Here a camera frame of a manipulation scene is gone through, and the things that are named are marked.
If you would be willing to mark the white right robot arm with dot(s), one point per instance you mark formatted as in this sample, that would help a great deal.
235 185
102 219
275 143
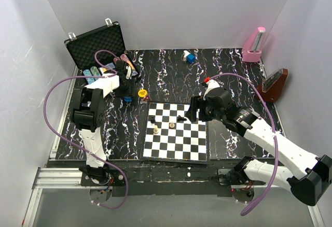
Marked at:
306 175

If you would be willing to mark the black bishop lying down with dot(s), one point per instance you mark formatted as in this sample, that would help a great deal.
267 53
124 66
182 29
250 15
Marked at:
181 119

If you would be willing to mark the red triangle token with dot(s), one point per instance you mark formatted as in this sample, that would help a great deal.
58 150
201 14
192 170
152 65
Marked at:
146 99

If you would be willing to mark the yellow round button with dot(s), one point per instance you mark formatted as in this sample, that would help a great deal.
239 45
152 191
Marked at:
142 93

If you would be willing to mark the black white chessboard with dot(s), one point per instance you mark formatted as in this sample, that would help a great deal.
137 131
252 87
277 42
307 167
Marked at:
186 143

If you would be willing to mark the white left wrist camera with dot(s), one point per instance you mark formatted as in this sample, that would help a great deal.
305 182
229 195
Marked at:
127 71

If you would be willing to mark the blue cube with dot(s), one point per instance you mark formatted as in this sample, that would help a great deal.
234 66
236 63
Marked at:
190 58

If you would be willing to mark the aluminium rail frame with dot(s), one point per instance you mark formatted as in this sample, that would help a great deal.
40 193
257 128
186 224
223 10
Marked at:
163 194

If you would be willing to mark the black aluminium poker case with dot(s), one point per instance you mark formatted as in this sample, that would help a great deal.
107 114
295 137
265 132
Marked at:
83 47

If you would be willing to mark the pink metronome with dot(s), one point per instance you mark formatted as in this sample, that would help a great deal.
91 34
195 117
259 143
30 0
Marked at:
252 49

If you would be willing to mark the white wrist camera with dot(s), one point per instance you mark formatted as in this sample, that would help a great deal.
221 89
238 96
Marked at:
211 88
127 71

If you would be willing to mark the black marble pattern mat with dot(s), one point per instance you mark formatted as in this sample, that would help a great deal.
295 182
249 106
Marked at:
167 78

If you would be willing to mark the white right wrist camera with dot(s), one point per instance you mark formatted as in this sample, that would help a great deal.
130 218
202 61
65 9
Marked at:
211 88

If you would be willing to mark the green light blue chip row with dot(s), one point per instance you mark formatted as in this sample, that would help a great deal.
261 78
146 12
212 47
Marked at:
91 74

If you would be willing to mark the purple yellow chip row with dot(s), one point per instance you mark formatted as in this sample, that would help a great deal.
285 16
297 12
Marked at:
125 58

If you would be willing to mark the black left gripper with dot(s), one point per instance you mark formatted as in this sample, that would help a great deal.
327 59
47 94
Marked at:
129 93

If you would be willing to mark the white king chess piece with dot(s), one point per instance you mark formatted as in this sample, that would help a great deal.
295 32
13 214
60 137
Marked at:
156 130

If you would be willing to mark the blue round button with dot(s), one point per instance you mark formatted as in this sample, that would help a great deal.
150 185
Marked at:
128 99

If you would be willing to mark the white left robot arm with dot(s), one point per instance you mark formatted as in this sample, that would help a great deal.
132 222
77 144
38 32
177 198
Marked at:
87 113

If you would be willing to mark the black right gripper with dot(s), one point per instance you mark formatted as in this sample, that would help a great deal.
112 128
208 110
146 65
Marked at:
197 102

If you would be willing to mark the white small block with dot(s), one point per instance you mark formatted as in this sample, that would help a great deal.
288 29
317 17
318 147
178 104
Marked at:
185 55

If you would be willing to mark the brown wooden metronome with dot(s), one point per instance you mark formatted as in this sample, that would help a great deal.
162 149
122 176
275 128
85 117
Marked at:
271 88

